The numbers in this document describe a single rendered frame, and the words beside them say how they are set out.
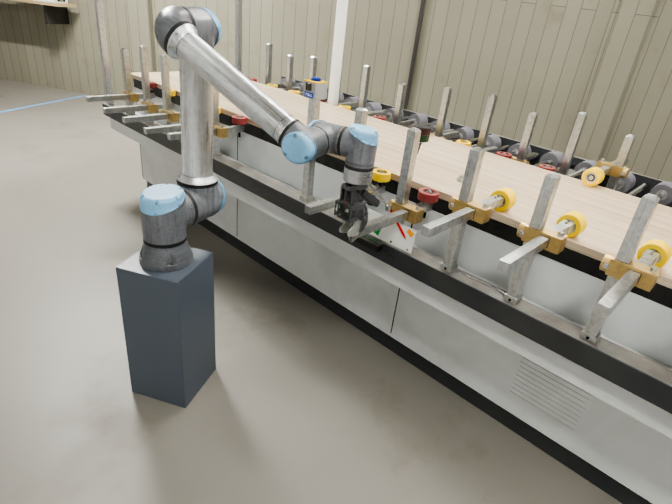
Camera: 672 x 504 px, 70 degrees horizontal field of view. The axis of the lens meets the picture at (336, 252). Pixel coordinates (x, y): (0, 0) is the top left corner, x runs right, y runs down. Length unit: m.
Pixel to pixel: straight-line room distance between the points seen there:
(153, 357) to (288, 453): 0.64
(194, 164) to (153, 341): 0.69
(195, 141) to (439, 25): 4.23
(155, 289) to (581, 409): 1.59
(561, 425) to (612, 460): 0.19
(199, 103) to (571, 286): 1.41
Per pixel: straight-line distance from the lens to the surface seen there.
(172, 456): 1.97
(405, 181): 1.77
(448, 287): 1.75
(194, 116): 1.76
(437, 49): 5.69
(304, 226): 2.24
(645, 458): 2.05
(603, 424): 2.03
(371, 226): 1.62
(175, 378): 2.03
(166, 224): 1.74
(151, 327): 1.93
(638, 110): 5.94
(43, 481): 2.02
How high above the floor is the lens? 1.52
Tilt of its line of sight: 28 degrees down
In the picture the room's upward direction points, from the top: 7 degrees clockwise
